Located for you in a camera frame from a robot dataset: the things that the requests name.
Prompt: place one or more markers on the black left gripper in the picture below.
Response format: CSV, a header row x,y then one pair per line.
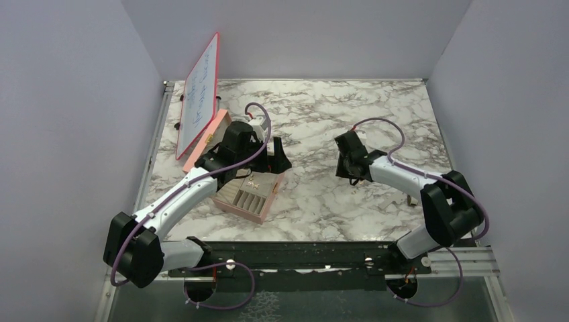
x,y
274,164

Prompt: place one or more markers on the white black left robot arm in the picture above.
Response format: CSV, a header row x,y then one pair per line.
x,y
134,250

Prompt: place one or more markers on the black wire whiteboard stand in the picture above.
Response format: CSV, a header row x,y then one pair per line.
x,y
217,104

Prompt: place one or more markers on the crystal drop earring upper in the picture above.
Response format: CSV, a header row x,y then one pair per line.
x,y
254,184

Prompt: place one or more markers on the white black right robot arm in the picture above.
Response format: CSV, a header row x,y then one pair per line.
x,y
449,211

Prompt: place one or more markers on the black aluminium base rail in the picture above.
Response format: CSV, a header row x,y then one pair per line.
x,y
285,266

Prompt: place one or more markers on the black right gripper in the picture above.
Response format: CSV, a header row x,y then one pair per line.
x,y
341,172

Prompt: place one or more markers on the pink jewelry box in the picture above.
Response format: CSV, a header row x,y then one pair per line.
x,y
236,197

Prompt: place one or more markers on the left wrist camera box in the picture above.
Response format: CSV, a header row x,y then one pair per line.
x,y
259,125

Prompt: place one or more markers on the pink framed whiteboard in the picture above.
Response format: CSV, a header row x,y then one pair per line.
x,y
200,90

